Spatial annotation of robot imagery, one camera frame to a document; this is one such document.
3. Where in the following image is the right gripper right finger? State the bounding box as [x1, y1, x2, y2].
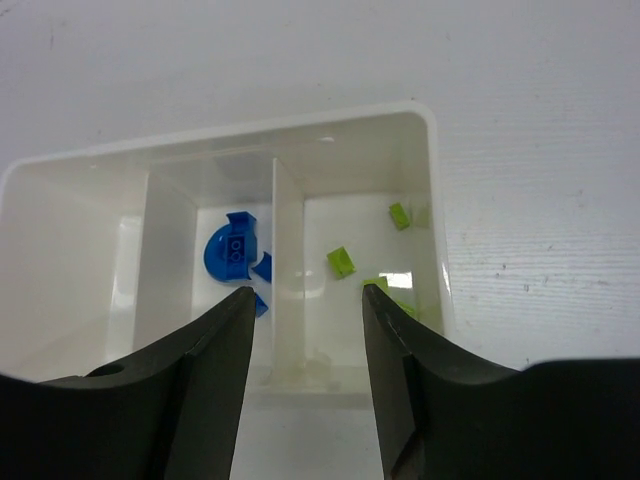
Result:
[362, 285, 639, 479]

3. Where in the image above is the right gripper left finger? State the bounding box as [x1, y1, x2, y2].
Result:
[1, 287, 256, 479]

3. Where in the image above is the large blue round lego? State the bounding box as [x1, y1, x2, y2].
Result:
[203, 211, 257, 283]

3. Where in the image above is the green lego brick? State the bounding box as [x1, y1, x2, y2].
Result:
[389, 202, 411, 231]

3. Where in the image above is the white three-compartment container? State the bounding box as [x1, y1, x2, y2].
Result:
[1, 102, 452, 407]

